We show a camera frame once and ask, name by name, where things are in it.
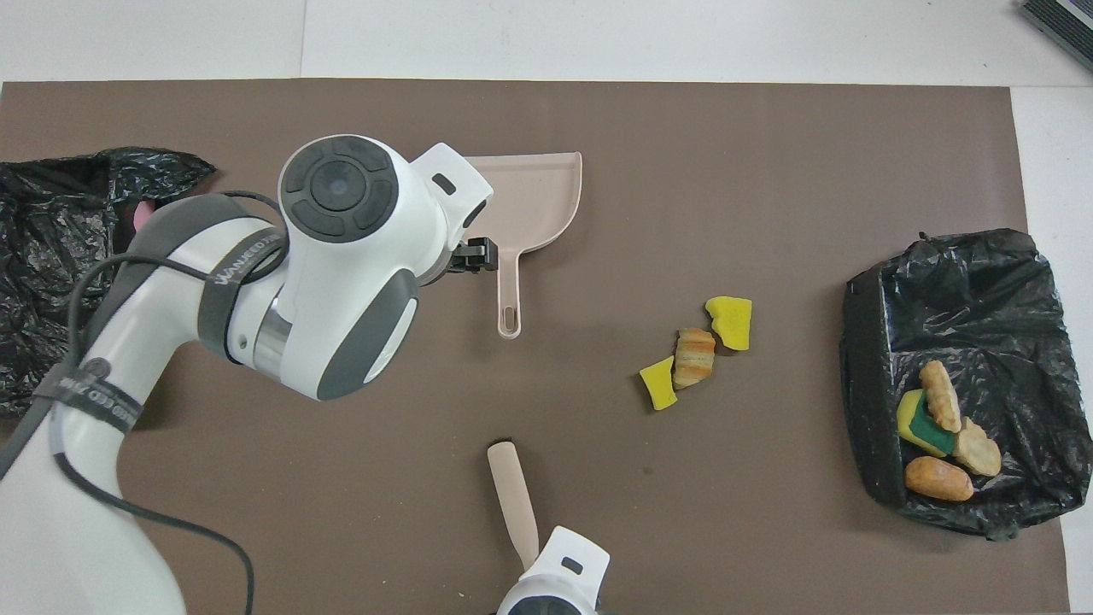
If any black bag lined bin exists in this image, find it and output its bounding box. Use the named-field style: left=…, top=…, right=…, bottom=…
left=839, top=228, right=1092, bottom=542

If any brown table mat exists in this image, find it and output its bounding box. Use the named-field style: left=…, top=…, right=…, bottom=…
left=0, top=79, right=1070, bottom=615

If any beige plastic dustpan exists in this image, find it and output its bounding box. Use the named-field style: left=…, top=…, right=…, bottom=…
left=453, top=152, right=583, bottom=340

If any elongated ridged pastry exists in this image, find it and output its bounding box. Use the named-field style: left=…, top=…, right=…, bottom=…
left=920, top=360, right=963, bottom=433

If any brown bread roll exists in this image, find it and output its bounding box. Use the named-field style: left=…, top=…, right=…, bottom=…
left=905, top=456, right=975, bottom=503

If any yellow green scouring sponge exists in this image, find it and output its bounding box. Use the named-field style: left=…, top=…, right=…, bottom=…
left=897, top=389, right=956, bottom=458

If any black crumpled trash bag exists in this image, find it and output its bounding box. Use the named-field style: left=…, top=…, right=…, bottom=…
left=0, top=147, right=217, bottom=419

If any dark ribbed device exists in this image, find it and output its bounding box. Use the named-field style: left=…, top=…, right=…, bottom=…
left=1019, top=0, right=1093, bottom=73

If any beige hand brush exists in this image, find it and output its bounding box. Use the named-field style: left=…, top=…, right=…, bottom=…
left=488, top=441, right=541, bottom=569

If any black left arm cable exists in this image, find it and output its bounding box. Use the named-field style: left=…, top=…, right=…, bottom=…
left=0, top=190, right=287, bottom=615

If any yellow sponge piece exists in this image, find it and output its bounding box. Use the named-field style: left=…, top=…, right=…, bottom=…
left=639, top=356, right=678, bottom=412
left=704, top=296, right=754, bottom=352

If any round pale pastry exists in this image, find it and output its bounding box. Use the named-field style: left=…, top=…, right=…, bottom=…
left=952, top=417, right=1002, bottom=477

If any striped croissant piece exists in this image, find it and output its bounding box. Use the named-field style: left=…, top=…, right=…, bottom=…
left=673, top=328, right=716, bottom=390

